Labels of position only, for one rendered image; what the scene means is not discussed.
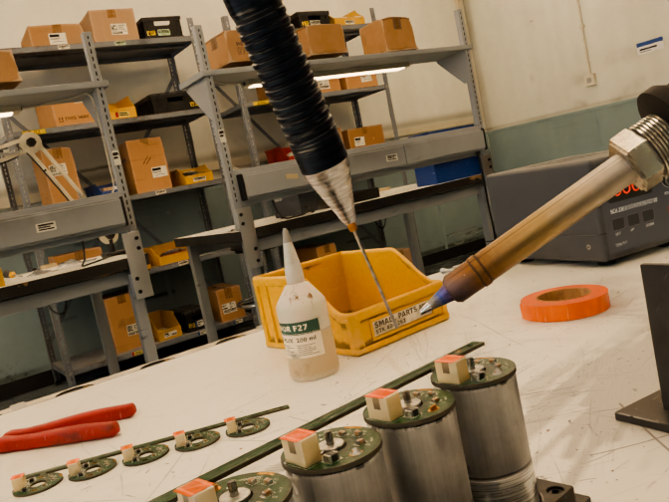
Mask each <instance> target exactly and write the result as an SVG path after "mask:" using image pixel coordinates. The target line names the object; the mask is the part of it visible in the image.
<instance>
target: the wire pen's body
mask: <svg viewBox="0 0 669 502"><path fill-rule="evenodd" d="M223 2H224V4H225V7H226V9H227V11H228V13H229V15H230V17H231V18H232V20H233V21H234V23H235V24H236V27H235V28H236V31H237V33H240V35H241V36H240V39H241V42H243V43H244V44H245V45H244V48H245V50H246V52H248V53H249V55H248V57H249V59H250V61H252V62H253V65H252V66H253V68H254V70H256V71H257V77H258V79H259V80H261V81H262V82H261V85H262V88H263V89H265V90H266V91H265V94H266V96H267V98H269V103H270V105H271V106H272V107H273V112H274V114H275V115H276V116H277V120H278V123H279V124H281V129H282V131H283V132H284V133H285V138H286V140H288V141H289V142H288V144H289V147H290V149H291V151H292V153H293V155H294V158H295V160H296V162H297V164H298V166H299V169H300V171H301V173H302V175H312V174H316V173H320V172H322V171H325V170H327V169H330V168H332V167H334V166H335V165H337V164H339V163H340V162H342V161H343V160H344V159H345V158H346V157H347V151H346V149H345V146H344V144H343V142H342V139H341V137H340V135H339V132H338V130H337V128H336V125H335V123H334V122H333V120H334V119H333V117H332V115H331V114H329V112H330V110H329V107H328V106H327V105H325V103H326V100H325V98H324V97H322V91H321V89H320V88H318V85H319V84H318V81H317V80H316V79H314V76H315V74H314V72H313V70H311V69H310V67H311V65H310V62H309V61H307V60H306V58H307V55H306V53H305V52H303V46H302V44H301V43H299V37H298V34H296V33H295V32H294V31H295V27H294V25H293V24H291V22H290V21H291V18H290V15H288V14H287V13H286V11H287V8H286V6H285V5H283V3H282V0H223Z"/></svg>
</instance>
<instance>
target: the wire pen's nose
mask: <svg viewBox="0 0 669 502"><path fill-rule="evenodd" d="M304 178H305V179H306V180H307V182H308V183H309V184H310V185H311V186H312V187H313V189H314V190H315V191H316V192H317V193H318V194H319V196H320V197H321V198H322V199H323V200H324V201H325V203H326V204H327V205H328V206H329V207H330V208H331V210H332V211H333V212H334V213H335V214H336V216H337V217H338V218H339V219H340V220H341V221H342V222H343V223H344V224H345V225H349V224H352V223H353V222H354V221H355V209H354V200H353V192H352V184H351V175H350V167H349V160H348V155H347V157H346V158H345V159H344V160H343V161H342V162H340V163H339V164H337V165H335V166H334V167H332V168H330V169H327V170H325V171H322V172H320V173H316V174H312V175H304Z"/></svg>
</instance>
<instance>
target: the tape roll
mask: <svg viewBox="0 0 669 502"><path fill-rule="evenodd" d="M610 306H611V305H610V299H609V293H608V289H607V288H606V287H604V286H600V285H570V286H562V287H555V288H550V289H545V290H541V291H538V292H535V293H532V294H530V295H528V296H526V297H524V298H523V299H522V300H521V304H520V308H521V314H522V319H524V320H528V321H532V322H542V323H551V322H564V321H572V320H578V319H583V318H587V317H591V316H594V315H597V314H600V313H602V312H604V311H606V310H608V309H609V308H610Z"/></svg>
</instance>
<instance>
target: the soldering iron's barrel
mask: <svg viewBox="0 0 669 502"><path fill-rule="evenodd" d="M609 157H610V159H609V160H607V161H606V162H604V163H603V164H601V165H600V166H599V167H597V168H596V169H594V170H593V171H592V172H590V173H589V174H587V175H586V176H585V177H583V178H582V179H580V180H579V181H578V182H576V183H575V184H573V185H572V186H571V187H569V188H568V189H566V190H565V191H564V192H562V193H561V194H559V195H558V196H557V197H555V198H554V199H552V200H551V201H549V202H548V203H547V204H545V205H544V206H542V207H541V208H540V209H538V210H537V211H535V212H534V213H533V214H531V215H530V216H528V217H527V218H526V219H524V220H523V221H521V222H520V223H519V224H517V225H516V226H514V227H513V228H512V229H510V230H509V231H507V232H506V233H505V234H503V235H502V236H500V237H499V238H497V239H496V240H495V241H493V242H492V243H490V244H489V245H488V246H486V247H485V248H483V249H482V250H481V251H479V252H478V253H476V254H475V255H472V256H470V257H469V258H467V260H466V261H465V262H464V263H462V264H461V265H460V266H458V267H457V268H455V269H454V270H453V271H451V272H450V273H448V274H447V275H445V276H444V278H443V281H442V283H443V285H444V287H445V288H446V290H447V291H448V292H449V294H450V295H451V297H452V298H453V299H454V300H455V301H456V302H457V303H463V302H465V301H466V300H467V299H469V298H470V297H472V296H473V295H474V294H476V293H477V292H479V291H480V290H482V289H483V288H484V287H488V286H489V285H491V284H492V283H493V281H494V280H496V279H497V278H499V277H500V276H502V275H503V274H504V273H506V272H507V271H509V270H510V269H511V268H513V267H514V266H516V265H517V264H519V263H520V262H521V261H523V260H524V259H526V258H527V257H529V256H530V255H531V254H533V253H534V252H536V251H537V250H539V249H540V248H541V247H543V246H544V245H546V244H547V243H548V242H550V241H551V240H553V239H554V238H556V237H557V236H558V235H560V234H561V233H563V232H564V231H566V230H567V229H568V228H569V227H570V226H572V225H573V224H575V223H576V222H577V221H579V220H580V219H582V218H583V217H584V216H586V215H587V214H589V213H590V212H592V211H593V210H594V209H596V208H597V207H599V206H600V205H602V204H603V203H604V202H606V201H607V200H609V199H610V198H612V197H613V196H614V195H616V194H617V193H619V192H620V191H621V190H623V189H624V188H626V187H627V186H629V185H630V184H631V183H632V184H633V185H635V186H636V187H638V188H639V189H640V190H645V191H648V190H649V189H651V188H652V187H654V186H655V185H656V184H658V183H659V182H661V181H662V180H663V176H667V175H668V174H669V124H668V123H667V122H666V121H664V120H663V119H662V118H660V117H658V116H656V115H652V114H649V115H647V116H646V117H644V118H643V119H642V120H640V121H639V122H637V123H636V124H635V125H633V126H632V127H630V128H629V129H626V128H625V129H624V130H623V131H621V132H620V133H618V134H617V135H616V136H614V137H613V138H612V139H610V140H609Z"/></svg>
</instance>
